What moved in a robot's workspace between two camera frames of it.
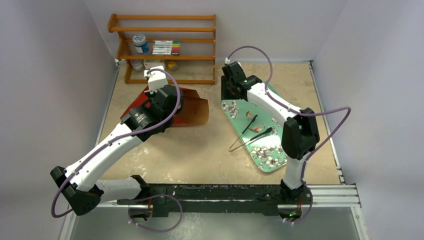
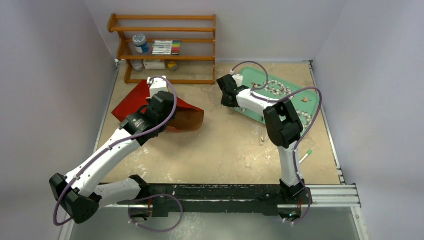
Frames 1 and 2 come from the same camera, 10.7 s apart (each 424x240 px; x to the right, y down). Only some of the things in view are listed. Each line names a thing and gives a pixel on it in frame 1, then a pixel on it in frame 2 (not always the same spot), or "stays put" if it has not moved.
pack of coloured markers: x=166 y=47 stays put
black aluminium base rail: x=157 y=200 stays put
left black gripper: x=150 y=96 stays put
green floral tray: x=260 y=131 to x=304 y=100
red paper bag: x=195 y=111 to x=187 y=117
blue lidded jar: x=140 y=42 stays put
